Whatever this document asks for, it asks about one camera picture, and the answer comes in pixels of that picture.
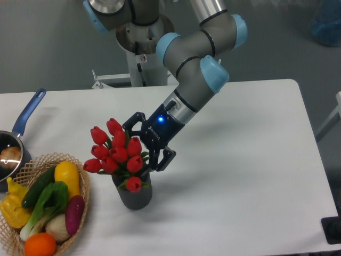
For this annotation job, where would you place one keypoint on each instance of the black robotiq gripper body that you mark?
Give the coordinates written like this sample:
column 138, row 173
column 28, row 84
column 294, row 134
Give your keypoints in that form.
column 160, row 128

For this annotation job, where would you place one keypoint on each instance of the red tulip bouquet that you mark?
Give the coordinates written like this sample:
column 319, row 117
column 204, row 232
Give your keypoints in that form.
column 118, row 154

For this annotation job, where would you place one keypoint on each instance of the dark grey ribbed vase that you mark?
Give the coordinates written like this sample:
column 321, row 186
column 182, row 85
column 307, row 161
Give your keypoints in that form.
column 135, row 194

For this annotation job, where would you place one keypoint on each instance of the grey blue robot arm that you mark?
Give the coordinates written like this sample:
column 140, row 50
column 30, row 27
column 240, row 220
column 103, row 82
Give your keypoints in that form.
column 191, row 60

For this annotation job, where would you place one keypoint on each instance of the yellow squash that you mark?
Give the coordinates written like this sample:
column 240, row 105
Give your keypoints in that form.
column 67, row 172

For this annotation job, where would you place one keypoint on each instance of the purple sweet potato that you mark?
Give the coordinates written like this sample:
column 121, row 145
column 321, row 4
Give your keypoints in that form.
column 73, row 214

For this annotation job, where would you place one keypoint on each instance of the green bok choy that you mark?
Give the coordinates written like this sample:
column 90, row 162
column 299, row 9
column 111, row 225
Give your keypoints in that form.
column 52, row 201

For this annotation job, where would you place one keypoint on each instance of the beige garlic bulb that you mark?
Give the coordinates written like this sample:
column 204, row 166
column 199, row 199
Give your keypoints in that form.
column 57, row 228

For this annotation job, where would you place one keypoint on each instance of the brown bread roll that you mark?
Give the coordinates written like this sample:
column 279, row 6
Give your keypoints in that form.
column 10, row 157

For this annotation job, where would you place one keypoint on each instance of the green cucumber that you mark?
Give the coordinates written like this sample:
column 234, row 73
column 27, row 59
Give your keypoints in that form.
column 33, row 194

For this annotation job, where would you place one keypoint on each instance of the orange fruit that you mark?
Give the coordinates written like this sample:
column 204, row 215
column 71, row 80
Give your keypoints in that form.
column 40, row 244

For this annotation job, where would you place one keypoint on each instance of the yellow bell pepper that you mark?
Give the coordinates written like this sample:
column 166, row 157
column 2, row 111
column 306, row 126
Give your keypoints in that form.
column 11, row 206

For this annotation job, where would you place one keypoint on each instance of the black device at table edge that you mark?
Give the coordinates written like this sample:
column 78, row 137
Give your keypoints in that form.
column 331, row 229

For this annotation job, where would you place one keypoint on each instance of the blue plastic bag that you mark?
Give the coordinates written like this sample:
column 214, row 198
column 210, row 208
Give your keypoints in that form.
column 325, row 24

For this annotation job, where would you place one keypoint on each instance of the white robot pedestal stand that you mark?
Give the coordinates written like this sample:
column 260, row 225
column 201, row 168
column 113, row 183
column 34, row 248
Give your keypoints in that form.
column 144, row 66

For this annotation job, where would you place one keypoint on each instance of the blue handled saucepan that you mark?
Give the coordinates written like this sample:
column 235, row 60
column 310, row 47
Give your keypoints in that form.
column 12, row 138

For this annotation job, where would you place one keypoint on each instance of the white table leg frame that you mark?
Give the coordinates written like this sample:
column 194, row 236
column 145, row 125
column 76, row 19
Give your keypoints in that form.
column 329, row 122

